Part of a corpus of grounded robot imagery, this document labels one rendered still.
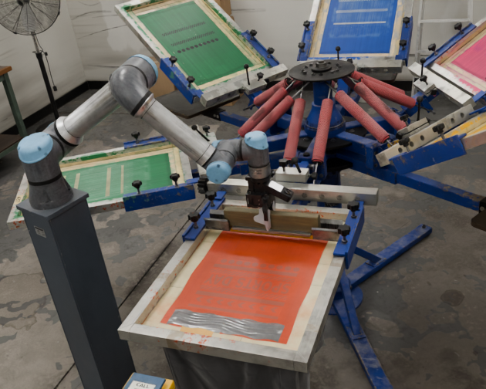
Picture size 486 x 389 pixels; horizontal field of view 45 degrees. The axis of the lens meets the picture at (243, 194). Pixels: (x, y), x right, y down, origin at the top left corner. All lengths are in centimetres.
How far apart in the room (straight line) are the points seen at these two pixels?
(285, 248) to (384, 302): 134
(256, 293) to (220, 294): 12
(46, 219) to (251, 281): 72
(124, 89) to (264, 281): 76
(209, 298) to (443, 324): 161
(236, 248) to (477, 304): 164
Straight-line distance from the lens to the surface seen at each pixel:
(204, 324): 182
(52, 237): 216
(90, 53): 742
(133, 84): 187
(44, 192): 213
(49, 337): 354
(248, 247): 212
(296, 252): 207
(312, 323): 173
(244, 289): 193
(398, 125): 260
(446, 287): 347
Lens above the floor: 214
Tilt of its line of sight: 29 degrees down
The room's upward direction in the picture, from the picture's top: 8 degrees counter-clockwise
